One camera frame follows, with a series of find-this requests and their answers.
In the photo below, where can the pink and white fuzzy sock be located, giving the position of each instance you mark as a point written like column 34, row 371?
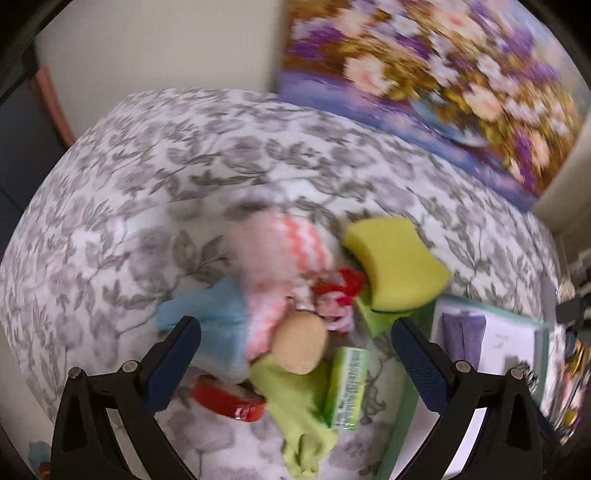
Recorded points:
column 277, row 258

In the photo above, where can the red packet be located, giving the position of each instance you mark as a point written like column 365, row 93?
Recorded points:
column 226, row 397

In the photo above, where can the pile of colourful trinkets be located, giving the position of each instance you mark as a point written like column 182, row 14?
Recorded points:
column 570, row 383

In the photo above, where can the green tissue packet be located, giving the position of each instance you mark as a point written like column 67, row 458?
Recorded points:
column 346, row 387

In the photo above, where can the floral painting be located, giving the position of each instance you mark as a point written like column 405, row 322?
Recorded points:
column 415, row 69

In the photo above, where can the reddish wooden bed frame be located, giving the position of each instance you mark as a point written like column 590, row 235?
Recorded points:
column 51, row 101

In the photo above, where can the grey floral blanket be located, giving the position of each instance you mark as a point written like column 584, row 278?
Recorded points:
column 161, row 184

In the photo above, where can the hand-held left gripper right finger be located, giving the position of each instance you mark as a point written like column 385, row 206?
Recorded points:
column 425, row 364

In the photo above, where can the green cloth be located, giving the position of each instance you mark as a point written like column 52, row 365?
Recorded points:
column 295, row 406

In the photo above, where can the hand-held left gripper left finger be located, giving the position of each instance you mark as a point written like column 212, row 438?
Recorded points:
column 171, row 364

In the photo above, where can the round gold compact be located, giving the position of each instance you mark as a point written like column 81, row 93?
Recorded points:
column 300, row 341

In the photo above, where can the black box device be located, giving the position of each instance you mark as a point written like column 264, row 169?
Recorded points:
column 572, row 309

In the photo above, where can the white box with teal rim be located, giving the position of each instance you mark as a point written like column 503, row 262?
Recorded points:
column 508, row 337

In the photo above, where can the red and pink scrunchie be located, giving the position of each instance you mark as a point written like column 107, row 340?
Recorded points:
column 339, row 288

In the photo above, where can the yellow sponge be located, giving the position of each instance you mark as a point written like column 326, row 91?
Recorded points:
column 397, row 263

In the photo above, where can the leopard print scrunchie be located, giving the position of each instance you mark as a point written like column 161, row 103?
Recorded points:
column 526, row 376

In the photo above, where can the purple tissue packet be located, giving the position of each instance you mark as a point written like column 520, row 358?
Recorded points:
column 464, row 337

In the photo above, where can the green sponge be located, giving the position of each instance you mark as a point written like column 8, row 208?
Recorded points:
column 376, row 318

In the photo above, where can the blue face mask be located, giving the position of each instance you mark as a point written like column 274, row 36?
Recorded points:
column 217, row 314

